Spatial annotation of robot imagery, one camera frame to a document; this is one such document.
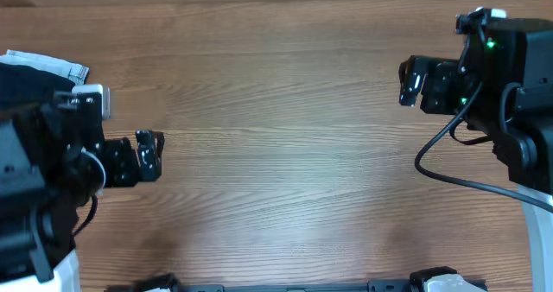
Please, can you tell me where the black t-shirt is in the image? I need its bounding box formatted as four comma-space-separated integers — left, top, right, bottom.
1, 63, 75, 111

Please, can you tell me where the folded light denim garment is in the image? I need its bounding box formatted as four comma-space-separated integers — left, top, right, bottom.
1, 50, 90, 86

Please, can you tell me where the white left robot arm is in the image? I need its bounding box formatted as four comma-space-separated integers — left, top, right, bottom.
1, 104, 164, 291

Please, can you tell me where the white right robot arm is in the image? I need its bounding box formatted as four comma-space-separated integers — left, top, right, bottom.
398, 9, 552, 291

